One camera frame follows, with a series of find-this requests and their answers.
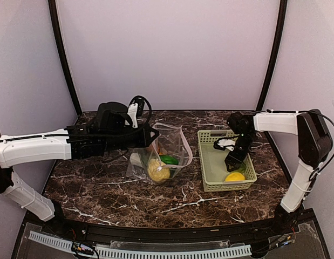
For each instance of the left black frame post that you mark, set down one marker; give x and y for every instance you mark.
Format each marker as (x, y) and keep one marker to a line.
(62, 56)

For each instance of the right black frame post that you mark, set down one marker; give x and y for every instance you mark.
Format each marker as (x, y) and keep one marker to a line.
(282, 10)

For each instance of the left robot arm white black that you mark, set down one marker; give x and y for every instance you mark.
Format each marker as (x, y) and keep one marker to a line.
(115, 127)

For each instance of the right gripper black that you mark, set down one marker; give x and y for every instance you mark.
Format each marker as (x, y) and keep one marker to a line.
(234, 161)

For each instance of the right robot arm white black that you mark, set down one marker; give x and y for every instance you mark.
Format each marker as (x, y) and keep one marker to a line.
(314, 143)

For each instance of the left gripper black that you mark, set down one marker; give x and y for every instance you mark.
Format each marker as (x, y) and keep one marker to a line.
(144, 141)

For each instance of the white slotted cable duct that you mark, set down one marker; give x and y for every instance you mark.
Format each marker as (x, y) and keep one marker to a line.
(121, 249)

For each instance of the black front rail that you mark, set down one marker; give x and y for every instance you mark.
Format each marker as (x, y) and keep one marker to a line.
(251, 232)

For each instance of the bok choy toy green white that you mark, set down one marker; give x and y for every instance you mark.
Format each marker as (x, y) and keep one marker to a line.
(169, 160)

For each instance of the clear dotted zip top bag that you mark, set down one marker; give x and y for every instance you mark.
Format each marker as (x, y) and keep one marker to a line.
(172, 141)

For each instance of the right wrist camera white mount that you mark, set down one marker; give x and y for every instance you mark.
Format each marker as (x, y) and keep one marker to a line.
(224, 143)

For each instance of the beige wrinkled round food toy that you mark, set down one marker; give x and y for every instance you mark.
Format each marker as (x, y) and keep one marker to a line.
(157, 171)

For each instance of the black frame post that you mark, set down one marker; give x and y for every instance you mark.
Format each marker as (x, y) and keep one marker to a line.
(282, 10)
(62, 56)

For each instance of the pale green plastic basket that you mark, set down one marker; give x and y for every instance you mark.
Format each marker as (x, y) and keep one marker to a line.
(213, 167)

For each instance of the light green round food toy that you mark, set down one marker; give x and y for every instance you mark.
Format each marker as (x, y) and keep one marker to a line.
(241, 169)

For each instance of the yellow lemon toy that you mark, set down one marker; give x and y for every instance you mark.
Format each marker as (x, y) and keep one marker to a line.
(235, 177)

